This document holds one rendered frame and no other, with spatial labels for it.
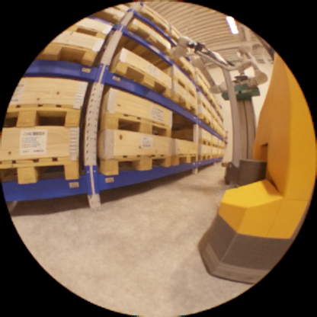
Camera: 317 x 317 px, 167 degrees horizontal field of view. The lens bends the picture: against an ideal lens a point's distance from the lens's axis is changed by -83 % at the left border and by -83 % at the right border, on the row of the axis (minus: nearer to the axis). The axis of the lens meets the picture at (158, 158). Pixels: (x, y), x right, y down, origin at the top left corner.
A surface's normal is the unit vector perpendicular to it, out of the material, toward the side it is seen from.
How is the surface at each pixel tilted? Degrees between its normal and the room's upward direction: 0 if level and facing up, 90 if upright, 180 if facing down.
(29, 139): 90
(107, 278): 0
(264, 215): 90
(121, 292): 0
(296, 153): 90
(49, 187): 90
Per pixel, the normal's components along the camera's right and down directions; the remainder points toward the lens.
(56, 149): 0.74, 0.07
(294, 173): -0.67, 0.04
